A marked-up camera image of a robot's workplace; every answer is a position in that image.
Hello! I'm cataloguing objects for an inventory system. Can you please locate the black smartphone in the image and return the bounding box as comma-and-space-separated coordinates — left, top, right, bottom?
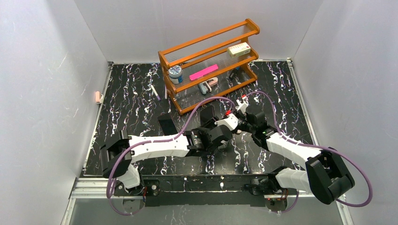
199, 105, 214, 123

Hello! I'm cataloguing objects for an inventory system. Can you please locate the purple smartphone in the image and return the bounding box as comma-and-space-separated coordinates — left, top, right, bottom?
157, 113, 178, 136

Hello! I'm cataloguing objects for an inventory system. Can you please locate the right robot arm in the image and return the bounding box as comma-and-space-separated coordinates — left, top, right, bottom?
236, 112, 355, 204

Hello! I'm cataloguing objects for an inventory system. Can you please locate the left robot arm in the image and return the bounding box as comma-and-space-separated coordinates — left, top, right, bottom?
100, 114, 238, 189

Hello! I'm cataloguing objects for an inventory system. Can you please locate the pink and blue stapler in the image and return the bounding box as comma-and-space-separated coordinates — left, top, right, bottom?
198, 77, 218, 95

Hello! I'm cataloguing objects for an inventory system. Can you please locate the small black clip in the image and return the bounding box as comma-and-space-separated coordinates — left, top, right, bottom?
228, 68, 239, 80

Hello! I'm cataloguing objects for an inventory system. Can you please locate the pink flat bar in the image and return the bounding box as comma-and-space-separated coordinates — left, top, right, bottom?
189, 64, 218, 81

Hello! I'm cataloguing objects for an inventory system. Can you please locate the purple white pen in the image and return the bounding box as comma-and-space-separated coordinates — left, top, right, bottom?
150, 84, 161, 101

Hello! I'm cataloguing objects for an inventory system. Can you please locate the blue lidded jar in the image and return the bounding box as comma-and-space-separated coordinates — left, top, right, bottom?
168, 65, 183, 84

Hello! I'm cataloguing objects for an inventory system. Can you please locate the orange wooden shelf rack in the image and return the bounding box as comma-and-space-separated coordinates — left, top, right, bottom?
158, 18, 260, 115

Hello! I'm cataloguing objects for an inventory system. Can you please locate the cream rectangular box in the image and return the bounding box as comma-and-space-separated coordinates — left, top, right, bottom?
227, 42, 251, 58

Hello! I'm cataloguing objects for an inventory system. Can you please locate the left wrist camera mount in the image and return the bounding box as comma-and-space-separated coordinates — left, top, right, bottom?
214, 110, 239, 131

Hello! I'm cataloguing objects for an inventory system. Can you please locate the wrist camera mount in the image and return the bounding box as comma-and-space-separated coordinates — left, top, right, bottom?
235, 95, 249, 114
214, 110, 239, 131

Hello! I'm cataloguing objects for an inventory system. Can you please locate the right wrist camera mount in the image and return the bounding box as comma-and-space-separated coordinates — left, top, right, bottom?
235, 95, 249, 114

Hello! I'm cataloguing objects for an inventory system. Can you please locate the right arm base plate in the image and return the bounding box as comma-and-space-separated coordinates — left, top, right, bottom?
244, 174, 290, 197

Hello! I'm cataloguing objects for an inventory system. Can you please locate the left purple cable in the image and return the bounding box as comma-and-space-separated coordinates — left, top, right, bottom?
106, 96, 236, 217

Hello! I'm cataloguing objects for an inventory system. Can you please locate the purple cable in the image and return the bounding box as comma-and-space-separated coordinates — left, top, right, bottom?
241, 90, 373, 214
106, 96, 236, 217

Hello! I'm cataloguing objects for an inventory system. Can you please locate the pink wall hook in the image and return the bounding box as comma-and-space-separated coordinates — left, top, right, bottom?
95, 91, 104, 104

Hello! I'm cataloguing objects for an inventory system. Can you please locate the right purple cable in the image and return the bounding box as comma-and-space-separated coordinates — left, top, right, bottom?
241, 90, 373, 214

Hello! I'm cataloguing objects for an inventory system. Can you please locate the aluminium front frame rail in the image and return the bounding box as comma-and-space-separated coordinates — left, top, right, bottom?
62, 175, 353, 225

